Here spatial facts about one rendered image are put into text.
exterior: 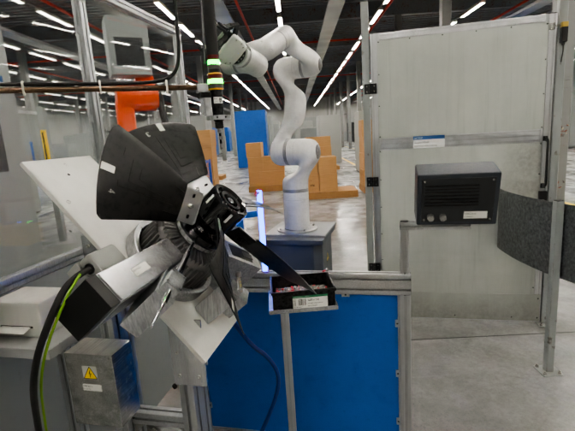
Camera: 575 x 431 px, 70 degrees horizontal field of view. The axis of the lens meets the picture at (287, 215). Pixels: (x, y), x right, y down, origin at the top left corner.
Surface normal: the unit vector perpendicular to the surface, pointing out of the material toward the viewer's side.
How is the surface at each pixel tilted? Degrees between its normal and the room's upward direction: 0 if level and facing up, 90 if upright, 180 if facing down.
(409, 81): 90
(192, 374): 90
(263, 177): 90
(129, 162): 77
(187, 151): 46
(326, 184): 90
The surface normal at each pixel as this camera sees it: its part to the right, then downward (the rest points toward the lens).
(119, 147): 0.77, -0.25
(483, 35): -0.21, 0.21
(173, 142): 0.32, -0.56
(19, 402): 0.97, -0.02
